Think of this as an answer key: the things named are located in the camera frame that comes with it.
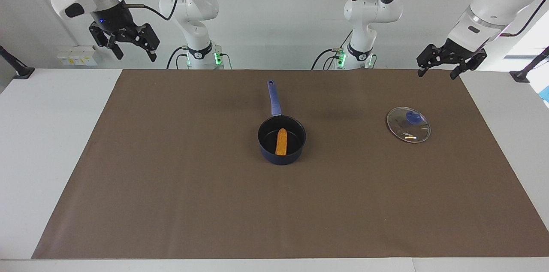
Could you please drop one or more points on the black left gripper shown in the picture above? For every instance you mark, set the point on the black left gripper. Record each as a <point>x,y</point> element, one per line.
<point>450,53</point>

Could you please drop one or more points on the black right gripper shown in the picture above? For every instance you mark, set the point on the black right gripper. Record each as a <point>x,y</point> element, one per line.
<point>116,21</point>

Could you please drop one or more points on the glass lid with blue knob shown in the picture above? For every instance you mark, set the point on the glass lid with blue knob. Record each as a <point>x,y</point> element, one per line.
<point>407,128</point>

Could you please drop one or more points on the yellow toy corn cob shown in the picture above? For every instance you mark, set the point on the yellow toy corn cob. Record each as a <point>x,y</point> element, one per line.
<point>281,142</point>

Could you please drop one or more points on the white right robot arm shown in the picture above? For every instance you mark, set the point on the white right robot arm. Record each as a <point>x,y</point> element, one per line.
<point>193,6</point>

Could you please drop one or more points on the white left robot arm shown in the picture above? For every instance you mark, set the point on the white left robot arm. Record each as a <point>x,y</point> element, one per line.
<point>369,10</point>

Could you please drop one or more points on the black clamp stand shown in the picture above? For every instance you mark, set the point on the black clamp stand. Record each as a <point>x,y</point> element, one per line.
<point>525,72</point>
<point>19,70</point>

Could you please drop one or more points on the light blue object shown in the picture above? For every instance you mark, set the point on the light blue object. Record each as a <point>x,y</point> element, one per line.
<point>546,94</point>

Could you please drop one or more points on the dark blue saucepan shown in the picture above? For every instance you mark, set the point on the dark blue saucepan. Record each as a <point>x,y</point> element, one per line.
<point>274,98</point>

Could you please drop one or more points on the brown table mat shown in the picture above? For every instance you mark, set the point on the brown table mat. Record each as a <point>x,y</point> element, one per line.
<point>274,212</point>

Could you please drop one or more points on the white wall socket box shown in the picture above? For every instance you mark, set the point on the white wall socket box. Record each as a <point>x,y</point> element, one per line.
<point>77,56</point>

